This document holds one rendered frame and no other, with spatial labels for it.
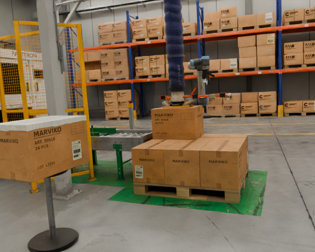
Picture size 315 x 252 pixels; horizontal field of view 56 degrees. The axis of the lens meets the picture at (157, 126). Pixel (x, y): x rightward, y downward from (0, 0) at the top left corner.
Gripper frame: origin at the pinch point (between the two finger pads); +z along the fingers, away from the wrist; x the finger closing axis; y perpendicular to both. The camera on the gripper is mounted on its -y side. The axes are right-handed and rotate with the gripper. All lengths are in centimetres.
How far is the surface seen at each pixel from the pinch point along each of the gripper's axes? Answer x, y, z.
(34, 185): 108, 202, 112
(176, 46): 12, 36, -51
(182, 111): 22.9, 28.7, 31.4
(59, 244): 208, 77, 118
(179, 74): 9.0, 34.9, -15.5
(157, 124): 23, 64, 47
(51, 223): 204, 87, 105
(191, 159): 84, 2, 77
